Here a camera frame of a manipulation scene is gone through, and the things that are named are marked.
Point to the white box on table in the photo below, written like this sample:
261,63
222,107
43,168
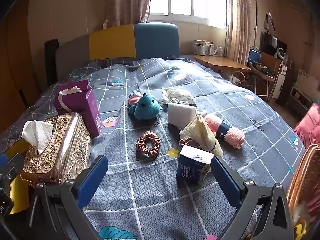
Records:
199,47

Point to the pink flower print curtain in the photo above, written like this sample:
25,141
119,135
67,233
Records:
127,0

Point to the grey yellow blue headboard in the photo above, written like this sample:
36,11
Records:
112,42

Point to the pink lace scrunchie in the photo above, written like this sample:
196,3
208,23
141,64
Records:
189,143

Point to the white shelf cabinet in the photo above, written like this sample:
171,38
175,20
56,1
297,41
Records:
283,82

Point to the black rolled mat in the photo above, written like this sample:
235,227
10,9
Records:
51,60

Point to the pink plain curtain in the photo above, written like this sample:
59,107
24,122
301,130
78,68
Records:
240,17

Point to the purple cardboard box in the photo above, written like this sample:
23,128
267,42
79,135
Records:
85,110

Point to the blue folding chair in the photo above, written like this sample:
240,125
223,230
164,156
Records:
254,53

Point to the pink bedding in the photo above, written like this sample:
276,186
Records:
308,125

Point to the wooden wardrobe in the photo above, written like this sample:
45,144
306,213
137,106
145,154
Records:
15,67

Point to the brown furry stuffed toy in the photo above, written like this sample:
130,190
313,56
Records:
141,145

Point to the black monitor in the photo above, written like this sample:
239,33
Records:
268,42

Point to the white printed packet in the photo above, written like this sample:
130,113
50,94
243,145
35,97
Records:
178,93

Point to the cream ribbed socks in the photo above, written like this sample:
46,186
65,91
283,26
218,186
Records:
201,132

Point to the grey checked bed blanket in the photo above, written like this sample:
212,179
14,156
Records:
150,205

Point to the gold ornate tissue box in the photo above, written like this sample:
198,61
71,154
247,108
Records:
62,145

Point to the window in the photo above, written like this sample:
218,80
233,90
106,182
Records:
185,0

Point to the blue tissue packet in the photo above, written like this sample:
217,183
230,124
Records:
193,166

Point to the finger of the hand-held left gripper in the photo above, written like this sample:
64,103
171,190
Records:
12,166

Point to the small white baby sock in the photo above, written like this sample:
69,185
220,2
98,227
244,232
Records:
180,101

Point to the gold metal tin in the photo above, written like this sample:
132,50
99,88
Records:
20,195

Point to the pink towel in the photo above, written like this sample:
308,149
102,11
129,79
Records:
227,132

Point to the teal knitted plush toy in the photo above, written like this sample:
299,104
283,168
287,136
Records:
146,106

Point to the clear small containers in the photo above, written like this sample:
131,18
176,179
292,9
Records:
217,50

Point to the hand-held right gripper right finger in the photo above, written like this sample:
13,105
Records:
225,180

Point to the wooden side desk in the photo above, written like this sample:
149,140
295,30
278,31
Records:
220,62

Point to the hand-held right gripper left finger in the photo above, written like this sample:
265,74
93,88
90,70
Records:
92,180

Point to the white facial tissue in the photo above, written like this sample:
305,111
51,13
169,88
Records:
37,135

